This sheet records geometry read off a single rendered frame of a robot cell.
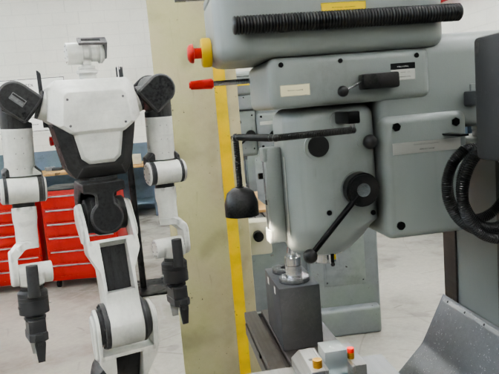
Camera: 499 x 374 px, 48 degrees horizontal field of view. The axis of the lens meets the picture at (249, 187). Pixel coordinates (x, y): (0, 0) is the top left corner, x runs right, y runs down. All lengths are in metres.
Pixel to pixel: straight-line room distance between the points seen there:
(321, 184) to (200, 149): 1.82
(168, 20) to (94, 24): 7.44
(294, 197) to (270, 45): 0.31
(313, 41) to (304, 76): 0.07
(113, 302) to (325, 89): 0.98
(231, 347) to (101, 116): 1.80
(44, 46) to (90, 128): 8.70
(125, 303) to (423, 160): 1.01
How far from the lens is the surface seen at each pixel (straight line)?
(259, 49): 1.10
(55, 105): 1.76
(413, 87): 1.20
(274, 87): 1.11
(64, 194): 5.84
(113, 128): 1.76
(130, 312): 1.79
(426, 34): 1.21
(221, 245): 3.02
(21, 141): 1.80
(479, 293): 1.48
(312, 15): 1.09
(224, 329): 3.16
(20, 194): 1.79
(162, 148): 1.88
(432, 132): 1.22
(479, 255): 1.45
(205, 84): 1.30
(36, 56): 10.43
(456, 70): 1.26
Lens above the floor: 1.64
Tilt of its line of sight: 8 degrees down
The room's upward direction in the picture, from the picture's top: 5 degrees counter-clockwise
